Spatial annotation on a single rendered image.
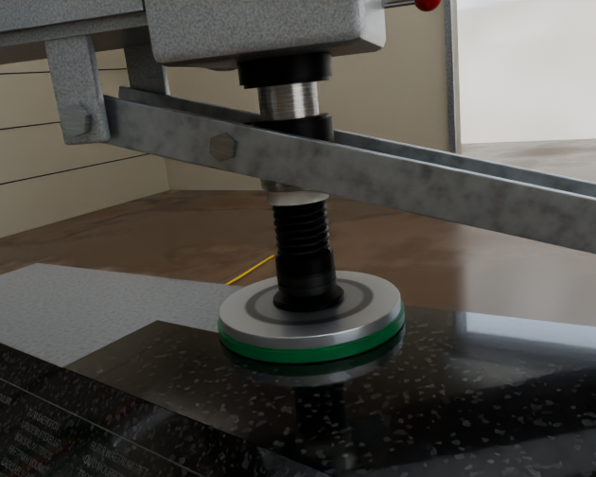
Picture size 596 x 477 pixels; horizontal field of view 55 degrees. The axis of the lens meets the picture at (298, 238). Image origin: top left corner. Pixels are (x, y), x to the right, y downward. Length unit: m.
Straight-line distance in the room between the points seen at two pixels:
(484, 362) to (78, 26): 0.51
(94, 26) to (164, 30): 0.09
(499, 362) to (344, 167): 0.24
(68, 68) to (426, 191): 0.38
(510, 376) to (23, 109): 6.01
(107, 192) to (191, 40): 6.35
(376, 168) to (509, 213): 0.13
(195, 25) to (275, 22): 0.07
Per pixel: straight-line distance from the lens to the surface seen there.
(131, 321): 0.78
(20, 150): 6.28
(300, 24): 0.52
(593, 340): 0.64
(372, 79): 5.76
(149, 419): 0.57
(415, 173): 0.57
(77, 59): 0.64
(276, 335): 0.60
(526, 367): 0.58
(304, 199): 0.62
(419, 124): 5.60
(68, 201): 6.57
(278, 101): 0.61
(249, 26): 0.54
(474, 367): 0.58
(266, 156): 0.59
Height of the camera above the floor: 1.09
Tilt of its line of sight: 15 degrees down
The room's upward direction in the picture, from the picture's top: 6 degrees counter-clockwise
